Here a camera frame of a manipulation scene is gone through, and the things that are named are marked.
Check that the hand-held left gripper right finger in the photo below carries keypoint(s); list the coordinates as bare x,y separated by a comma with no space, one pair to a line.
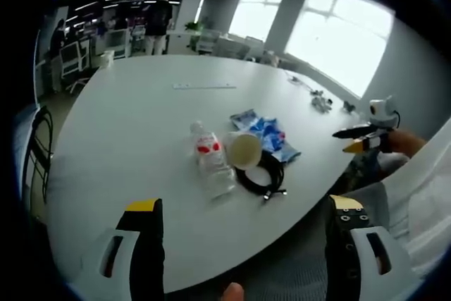
356,244

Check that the small grey items cluster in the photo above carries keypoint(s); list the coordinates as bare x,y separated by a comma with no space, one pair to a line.
320,101

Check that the person's patterned trouser leg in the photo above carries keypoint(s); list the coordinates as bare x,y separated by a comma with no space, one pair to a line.
363,170

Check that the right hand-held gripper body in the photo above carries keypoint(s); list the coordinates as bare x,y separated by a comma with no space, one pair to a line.
382,114

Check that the white table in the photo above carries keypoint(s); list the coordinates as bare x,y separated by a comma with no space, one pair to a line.
176,132

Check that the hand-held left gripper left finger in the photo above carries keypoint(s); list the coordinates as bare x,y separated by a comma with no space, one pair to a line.
120,248

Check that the blue white snack packet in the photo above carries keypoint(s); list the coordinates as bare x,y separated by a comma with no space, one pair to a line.
275,139
243,118

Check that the black chair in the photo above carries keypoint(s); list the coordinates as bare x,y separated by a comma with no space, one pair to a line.
38,146

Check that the person's right hand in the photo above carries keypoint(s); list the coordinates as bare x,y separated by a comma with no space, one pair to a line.
405,144

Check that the white office chair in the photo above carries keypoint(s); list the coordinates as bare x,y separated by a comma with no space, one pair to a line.
74,59

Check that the white paper cup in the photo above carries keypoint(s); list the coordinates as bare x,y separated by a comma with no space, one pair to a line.
243,151

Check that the green potted plant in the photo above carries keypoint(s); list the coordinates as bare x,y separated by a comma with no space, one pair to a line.
194,27

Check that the clear plastic water bottle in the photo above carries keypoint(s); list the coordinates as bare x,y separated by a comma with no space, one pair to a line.
211,158

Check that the person's left hand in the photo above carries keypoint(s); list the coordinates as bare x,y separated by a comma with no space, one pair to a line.
233,292

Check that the person's white clothing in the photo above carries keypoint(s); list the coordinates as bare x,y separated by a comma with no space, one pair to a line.
419,209

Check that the small black object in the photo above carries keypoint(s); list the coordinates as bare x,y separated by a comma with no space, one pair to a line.
349,106

